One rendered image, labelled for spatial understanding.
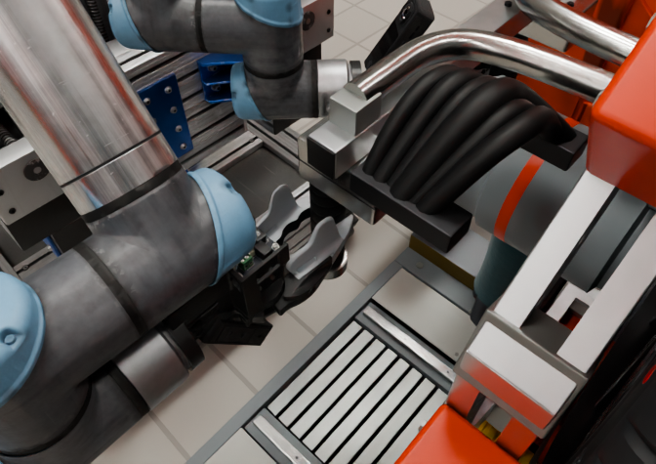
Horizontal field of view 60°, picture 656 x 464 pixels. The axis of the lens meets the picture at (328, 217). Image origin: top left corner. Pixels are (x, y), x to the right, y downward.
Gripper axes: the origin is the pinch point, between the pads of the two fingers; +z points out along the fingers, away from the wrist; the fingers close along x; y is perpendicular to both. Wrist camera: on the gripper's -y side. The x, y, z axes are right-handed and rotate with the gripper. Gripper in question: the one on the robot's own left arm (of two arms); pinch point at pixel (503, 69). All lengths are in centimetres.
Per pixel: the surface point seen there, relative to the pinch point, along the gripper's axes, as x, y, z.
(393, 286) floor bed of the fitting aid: -15, 75, -6
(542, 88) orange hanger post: -15.7, 15.7, 14.4
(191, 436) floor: 17, 83, -54
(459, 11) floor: -153, 84, 40
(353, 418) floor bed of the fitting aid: 17, 77, -18
